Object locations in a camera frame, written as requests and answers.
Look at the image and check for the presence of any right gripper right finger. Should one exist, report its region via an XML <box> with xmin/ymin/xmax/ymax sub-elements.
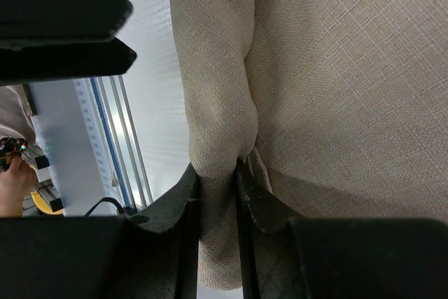
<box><xmin>236</xmin><ymin>162</ymin><xmax>447</xmax><ymax>298</ymax></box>

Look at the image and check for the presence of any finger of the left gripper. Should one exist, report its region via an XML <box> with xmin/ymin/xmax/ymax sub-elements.
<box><xmin>1</xmin><ymin>38</ymin><xmax>137</xmax><ymax>85</ymax></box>
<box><xmin>1</xmin><ymin>0</ymin><xmax>133</xmax><ymax>41</ymax></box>

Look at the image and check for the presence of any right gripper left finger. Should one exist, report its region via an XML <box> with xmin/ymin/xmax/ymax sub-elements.
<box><xmin>1</xmin><ymin>167</ymin><xmax>200</xmax><ymax>298</ymax></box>

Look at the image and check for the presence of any beige cloth napkin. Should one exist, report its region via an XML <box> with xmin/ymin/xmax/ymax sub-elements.
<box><xmin>170</xmin><ymin>0</ymin><xmax>447</xmax><ymax>291</ymax></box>

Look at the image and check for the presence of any person hand background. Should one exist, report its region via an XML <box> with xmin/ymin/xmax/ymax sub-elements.
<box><xmin>0</xmin><ymin>154</ymin><xmax>37</xmax><ymax>218</ymax></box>

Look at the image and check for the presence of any yellow round object background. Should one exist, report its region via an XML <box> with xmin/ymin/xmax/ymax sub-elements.
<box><xmin>31</xmin><ymin>192</ymin><xmax>63</xmax><ymax>216</ymax></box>

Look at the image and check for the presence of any aluminium mounting rail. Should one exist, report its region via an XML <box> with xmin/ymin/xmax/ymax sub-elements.
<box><xmin>90</xmin><ymin>76</ymin><xmax>153</xmax><ymax>211</ymax></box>

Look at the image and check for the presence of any white slotted cable duct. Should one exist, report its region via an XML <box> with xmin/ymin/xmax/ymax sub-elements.
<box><xmin>73</xmin><ymin>78</ymin><xmax>120</xmax><ymax>201</ymax></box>

